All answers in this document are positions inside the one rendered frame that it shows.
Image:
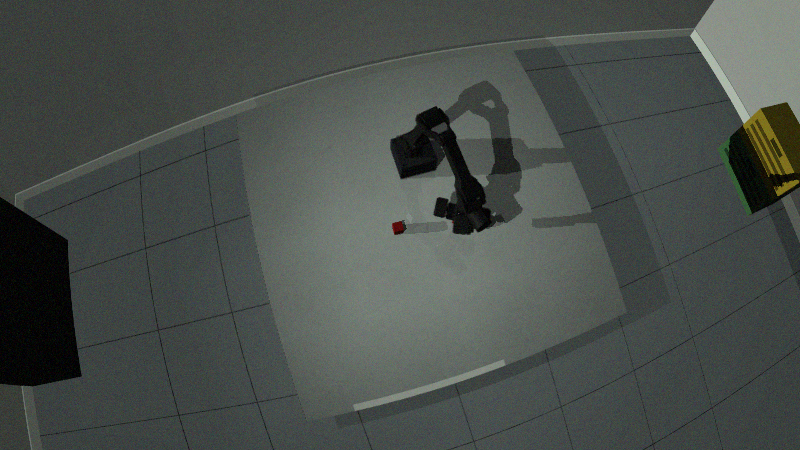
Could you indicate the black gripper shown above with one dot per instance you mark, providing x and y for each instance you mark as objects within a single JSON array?
[{"x": 442, "y": 207}]

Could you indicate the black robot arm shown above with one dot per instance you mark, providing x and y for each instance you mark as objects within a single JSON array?
[{"x": 467, "y": 187}]

